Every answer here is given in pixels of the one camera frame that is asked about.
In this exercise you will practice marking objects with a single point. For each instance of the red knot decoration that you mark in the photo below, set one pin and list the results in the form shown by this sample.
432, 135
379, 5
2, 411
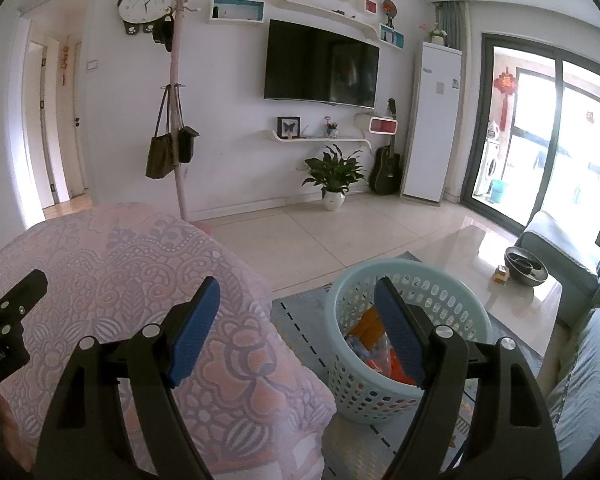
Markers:
505, 82

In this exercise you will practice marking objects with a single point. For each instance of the small flower pot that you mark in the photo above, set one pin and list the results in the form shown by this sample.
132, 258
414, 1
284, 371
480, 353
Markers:
437, 35

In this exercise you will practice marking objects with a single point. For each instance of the red wall cube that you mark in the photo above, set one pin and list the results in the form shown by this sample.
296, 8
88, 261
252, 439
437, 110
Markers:
370, 5

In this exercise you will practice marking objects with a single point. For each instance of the white panda wall clock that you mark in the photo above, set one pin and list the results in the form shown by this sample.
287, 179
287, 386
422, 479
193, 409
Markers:
145, 5

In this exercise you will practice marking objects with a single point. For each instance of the round fan ornament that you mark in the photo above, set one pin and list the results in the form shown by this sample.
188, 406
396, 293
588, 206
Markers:
391, 8

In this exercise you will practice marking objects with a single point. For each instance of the dark acoustic guitar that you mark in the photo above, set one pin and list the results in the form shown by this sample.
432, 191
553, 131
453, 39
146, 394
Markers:
385, 170

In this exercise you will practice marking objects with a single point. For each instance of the small shelf ornament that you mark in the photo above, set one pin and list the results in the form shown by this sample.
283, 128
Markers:
332, 130

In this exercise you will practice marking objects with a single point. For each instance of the white lower wall shelf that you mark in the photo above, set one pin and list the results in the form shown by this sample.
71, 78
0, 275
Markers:
320, 139

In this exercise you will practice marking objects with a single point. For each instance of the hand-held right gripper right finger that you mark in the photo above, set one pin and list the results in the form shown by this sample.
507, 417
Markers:
400, 330

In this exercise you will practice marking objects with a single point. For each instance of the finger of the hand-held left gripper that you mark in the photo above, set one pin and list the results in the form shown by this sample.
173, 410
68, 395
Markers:
17, 292

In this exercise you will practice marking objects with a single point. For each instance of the black picture frame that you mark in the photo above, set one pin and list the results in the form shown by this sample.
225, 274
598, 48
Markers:
288, 128

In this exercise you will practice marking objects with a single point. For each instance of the orange plastic bag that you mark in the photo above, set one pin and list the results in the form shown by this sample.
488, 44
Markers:
370, 327

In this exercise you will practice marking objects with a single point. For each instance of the small red window sticker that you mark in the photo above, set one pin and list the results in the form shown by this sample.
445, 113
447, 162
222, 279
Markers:
590, 117

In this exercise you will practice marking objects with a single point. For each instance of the black hat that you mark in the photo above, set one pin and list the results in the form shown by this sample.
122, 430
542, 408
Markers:
162, 35

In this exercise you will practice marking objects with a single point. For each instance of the black wall television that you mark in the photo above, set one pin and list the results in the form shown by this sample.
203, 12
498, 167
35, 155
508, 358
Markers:
320, 65

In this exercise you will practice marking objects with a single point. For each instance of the glossy coffee table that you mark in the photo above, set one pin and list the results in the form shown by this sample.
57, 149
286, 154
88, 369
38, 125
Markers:
460, 260

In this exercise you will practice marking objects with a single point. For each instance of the teal wall box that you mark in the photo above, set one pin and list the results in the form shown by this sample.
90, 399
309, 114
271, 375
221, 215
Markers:
392, 36

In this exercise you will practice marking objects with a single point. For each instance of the blue-grey floor rug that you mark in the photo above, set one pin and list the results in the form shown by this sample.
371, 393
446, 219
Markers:
300, 325

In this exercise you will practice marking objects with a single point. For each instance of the black shoulder bag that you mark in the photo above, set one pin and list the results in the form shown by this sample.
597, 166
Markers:
186, 145

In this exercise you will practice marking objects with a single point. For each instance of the white interior door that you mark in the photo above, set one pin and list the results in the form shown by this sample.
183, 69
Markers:
72, 150

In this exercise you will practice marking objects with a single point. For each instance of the red and white wall box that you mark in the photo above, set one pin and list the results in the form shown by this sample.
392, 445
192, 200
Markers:
382, 125

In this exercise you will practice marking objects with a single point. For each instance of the red hanging door decoration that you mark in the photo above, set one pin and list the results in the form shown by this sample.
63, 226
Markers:
65, 57

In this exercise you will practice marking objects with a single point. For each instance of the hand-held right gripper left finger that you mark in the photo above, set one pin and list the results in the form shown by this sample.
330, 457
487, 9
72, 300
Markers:
195, 330

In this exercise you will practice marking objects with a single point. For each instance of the potted green plant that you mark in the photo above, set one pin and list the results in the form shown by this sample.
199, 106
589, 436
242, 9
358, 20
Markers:
332, 167

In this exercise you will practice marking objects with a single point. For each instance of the grey sliding glass door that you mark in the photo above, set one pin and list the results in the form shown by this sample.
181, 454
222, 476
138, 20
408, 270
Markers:
475, 135

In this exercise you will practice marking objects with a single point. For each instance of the dark metal bowl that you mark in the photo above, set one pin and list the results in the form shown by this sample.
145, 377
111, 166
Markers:
525, 272

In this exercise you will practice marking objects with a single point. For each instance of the blue-trimmed white wall box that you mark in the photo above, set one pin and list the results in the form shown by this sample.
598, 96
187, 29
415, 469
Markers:
212, 10

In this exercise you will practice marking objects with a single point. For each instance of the white wavy wall shelf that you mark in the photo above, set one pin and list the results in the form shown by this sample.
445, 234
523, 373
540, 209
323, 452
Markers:
325, 7

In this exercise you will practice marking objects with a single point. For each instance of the small coloured cube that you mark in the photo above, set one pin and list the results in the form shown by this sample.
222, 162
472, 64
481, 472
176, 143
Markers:
501, 274

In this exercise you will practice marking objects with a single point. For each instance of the brown tote bag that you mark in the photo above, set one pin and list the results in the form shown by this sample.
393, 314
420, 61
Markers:
159, 157

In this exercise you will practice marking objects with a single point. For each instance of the blue-grey cushion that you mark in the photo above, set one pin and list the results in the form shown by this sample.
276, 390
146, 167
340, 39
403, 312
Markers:
590, 390

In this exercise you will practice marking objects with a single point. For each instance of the white standing air conditioner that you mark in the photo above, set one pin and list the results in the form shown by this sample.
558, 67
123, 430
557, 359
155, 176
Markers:
430, 125

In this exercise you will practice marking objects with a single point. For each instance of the white washing machine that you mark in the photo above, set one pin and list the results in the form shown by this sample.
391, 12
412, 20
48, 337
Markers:
492, 165

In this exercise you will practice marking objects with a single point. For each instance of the blue bucket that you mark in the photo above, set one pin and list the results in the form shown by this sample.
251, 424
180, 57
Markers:
499, 191

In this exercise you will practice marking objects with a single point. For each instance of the pink patterned blanket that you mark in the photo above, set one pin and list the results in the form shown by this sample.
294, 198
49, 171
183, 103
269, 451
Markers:
130, 270

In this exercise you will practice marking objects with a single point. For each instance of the pink coat rack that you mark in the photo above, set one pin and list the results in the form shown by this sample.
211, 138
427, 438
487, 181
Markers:
177, 110

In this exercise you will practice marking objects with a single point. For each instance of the grey sofa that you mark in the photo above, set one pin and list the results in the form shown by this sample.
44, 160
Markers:
560, 245

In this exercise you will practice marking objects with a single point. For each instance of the light blue plastic basket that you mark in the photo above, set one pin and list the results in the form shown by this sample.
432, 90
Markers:
352, 375

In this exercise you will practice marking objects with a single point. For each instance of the grey curtain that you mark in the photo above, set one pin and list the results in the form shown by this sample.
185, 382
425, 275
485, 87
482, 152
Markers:
452, 25

